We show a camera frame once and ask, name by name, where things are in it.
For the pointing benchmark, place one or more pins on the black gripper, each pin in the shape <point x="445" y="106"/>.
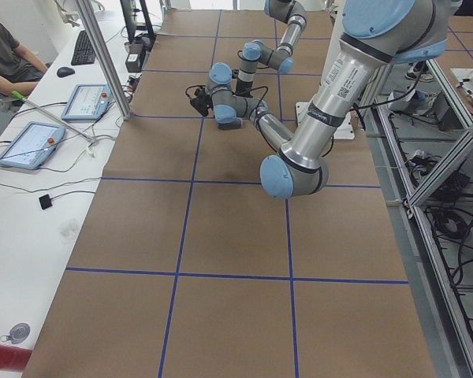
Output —
<point x="243" y="83"/>

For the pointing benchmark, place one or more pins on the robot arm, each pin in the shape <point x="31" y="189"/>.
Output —
<point x="376" y="33"/>
<point x="291" y="13"/>

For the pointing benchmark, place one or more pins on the black box with label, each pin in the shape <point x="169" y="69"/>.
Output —
<point x="135" y="57"/>

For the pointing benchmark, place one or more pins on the upper teach pendant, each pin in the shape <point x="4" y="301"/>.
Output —
<point x="88" y="102"/>

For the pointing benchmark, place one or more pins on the teach pendant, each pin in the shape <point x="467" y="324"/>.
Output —
<point x="88" y="102"/>
<point x="32" y="146"/>

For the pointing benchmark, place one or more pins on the black keyboard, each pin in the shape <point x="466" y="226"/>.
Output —
<point x="83" y="53"/>

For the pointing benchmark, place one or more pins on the black computer mouse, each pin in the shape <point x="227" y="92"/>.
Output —
<point x="65" y="71"/>

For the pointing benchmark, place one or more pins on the lower teach pendant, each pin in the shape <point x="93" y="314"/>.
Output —
<point x="32" y="146"/>

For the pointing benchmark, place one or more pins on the small black square pad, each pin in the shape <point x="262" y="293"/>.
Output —
<point x="45" y="202"/>

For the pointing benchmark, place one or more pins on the metal rod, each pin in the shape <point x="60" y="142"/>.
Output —
<point x="52" y="116"/>

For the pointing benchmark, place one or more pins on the seated person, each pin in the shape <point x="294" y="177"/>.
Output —
<point x="20" y="69"/>

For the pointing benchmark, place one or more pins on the round metal disc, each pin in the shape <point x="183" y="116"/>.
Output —
<point x="17" y="334"/>

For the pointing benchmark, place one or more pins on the red cylinder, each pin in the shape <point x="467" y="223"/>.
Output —
<point x="13" y="359"/>

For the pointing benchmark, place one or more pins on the aluminium frame post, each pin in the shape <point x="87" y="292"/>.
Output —
<point x="93" y="30"/>

